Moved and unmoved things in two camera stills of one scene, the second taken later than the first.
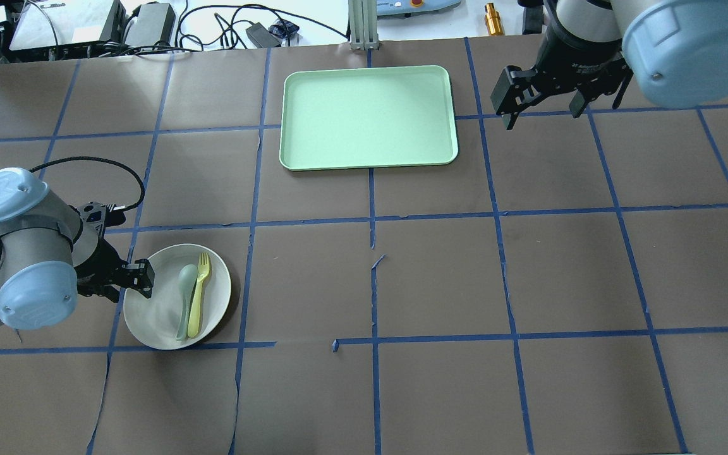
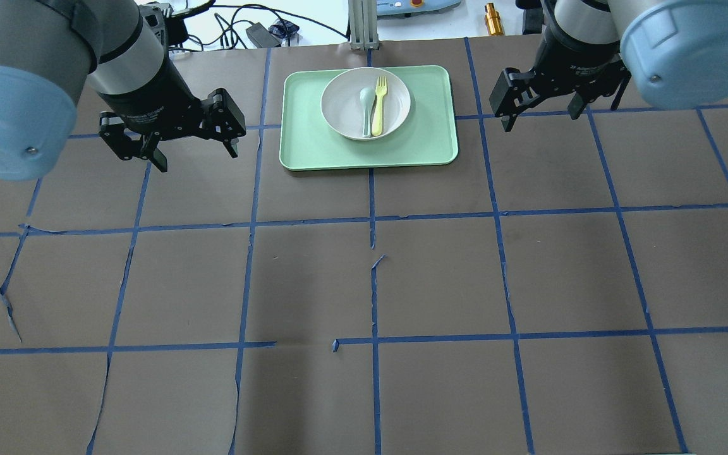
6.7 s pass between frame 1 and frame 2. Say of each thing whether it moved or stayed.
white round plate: moved
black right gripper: stayed
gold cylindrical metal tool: stayed
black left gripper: moved
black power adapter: stayed
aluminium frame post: stayed
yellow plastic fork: moved
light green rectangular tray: stayed
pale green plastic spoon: moved
